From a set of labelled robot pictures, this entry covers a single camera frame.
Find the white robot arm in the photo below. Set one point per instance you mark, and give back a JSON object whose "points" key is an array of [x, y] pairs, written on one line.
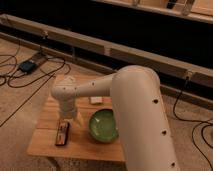
{"points": [[139, 112]]}

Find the small white block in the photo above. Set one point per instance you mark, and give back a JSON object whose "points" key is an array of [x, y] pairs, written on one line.
{"points": [[96, 100]]}

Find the green bowl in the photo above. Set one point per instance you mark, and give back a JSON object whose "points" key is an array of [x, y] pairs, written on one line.
{"points": [[102, 126]]}

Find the wooden table board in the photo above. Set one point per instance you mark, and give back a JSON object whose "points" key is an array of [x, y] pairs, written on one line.
{"points": [[80, 144]]}

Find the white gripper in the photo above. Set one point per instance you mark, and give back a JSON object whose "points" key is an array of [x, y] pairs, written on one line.
{"points": [[68, 110]]}

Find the black power adapter box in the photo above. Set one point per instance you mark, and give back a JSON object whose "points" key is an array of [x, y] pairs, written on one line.
{"points": [[27, 66]]}

